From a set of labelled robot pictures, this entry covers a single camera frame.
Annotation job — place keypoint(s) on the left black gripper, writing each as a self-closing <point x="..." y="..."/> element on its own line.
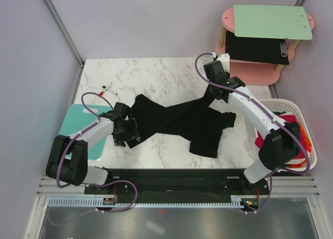
<point x="132" y="133"/>

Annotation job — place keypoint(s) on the black t shirt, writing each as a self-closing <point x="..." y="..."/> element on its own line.
<point x="194" y="120"/>

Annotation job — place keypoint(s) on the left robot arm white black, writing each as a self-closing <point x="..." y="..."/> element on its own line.
<point x="68" y="159"/>

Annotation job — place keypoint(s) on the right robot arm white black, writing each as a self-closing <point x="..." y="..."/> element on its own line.
<point x="281" y="139"/>

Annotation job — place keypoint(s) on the red white marker pen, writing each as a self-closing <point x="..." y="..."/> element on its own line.
<point x="108" y="88"/>

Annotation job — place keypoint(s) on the black clipboard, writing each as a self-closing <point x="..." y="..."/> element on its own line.
<point x="270" y="51"/>

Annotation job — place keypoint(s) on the white plastic laundry basket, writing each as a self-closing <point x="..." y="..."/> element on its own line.
<point x="289" y="111"/>

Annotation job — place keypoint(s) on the teal cutting mat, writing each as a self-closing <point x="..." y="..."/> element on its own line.
<point x="83" y="122"/>

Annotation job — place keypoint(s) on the green clipboard board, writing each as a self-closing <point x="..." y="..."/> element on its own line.
<point x="271" y="22"/>

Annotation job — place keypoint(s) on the orange garment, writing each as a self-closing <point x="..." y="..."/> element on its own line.
<point x="305" y="141"/>

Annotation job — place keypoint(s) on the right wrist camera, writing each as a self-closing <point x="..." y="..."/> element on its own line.
<point x="218" y="70"/>

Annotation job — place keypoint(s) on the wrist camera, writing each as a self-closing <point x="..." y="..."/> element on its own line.
<point x="218" y="70"/>
<point x="120" y="110"/>

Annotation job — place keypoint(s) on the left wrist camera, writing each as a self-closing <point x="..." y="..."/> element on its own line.
<point x="120" y="110"/>

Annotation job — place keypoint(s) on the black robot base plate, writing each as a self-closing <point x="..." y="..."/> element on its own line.
<point x="183" y="185"/>

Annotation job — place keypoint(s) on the white slotted cable duct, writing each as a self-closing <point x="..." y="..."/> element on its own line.
<point x="100" y="202"/>

